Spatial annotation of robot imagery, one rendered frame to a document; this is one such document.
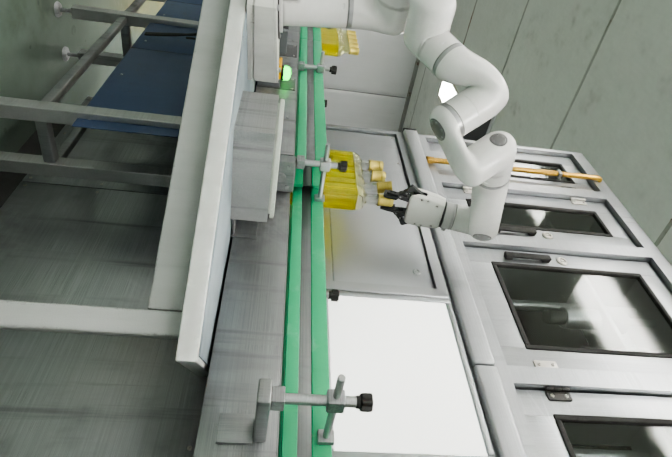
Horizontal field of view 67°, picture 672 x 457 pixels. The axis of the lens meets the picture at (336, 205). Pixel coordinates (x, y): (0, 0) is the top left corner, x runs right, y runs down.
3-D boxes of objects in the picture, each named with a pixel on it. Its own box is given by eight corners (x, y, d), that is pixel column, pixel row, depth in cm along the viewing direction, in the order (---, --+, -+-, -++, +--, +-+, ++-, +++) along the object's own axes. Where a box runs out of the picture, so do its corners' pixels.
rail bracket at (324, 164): (292, 200, 131) (340, 204, 132) (299, 143, 121) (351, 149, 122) (292, 193, 133) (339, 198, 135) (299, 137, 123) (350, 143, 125)
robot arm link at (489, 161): (472, 133, 128) (424, 163, 125) (479, 70, 110) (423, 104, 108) (519, 174, 120) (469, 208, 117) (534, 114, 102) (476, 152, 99)
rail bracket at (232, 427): (215, 449, 78) (360, 454, 81) (216, 386, 68) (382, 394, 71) (219, 420, 82) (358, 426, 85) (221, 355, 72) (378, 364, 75)
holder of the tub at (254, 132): (229, 238, 113) (265, 241, 114) (233, 129, 97) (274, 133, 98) (238, 192, 127) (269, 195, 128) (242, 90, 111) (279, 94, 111)
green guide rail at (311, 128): (295, 162, 129) (327, 166, 130) (296, 159, 129) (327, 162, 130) (302, -19, 268) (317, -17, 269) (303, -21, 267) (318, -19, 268)
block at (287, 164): (265, 192, 129) (292, 194, 130) (267, 160, 123) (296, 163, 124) (266, 183, 132) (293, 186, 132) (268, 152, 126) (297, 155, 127)
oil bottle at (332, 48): (296, 51, 230) (358, 59, 234) (297, 39, 227) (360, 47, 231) (296, 47, 235) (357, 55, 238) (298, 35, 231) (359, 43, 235)
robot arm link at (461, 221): (502, 219, 130) (506, 188, 135) (461, 208, 131) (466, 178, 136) (485, 243, 144) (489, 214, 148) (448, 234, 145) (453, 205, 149)
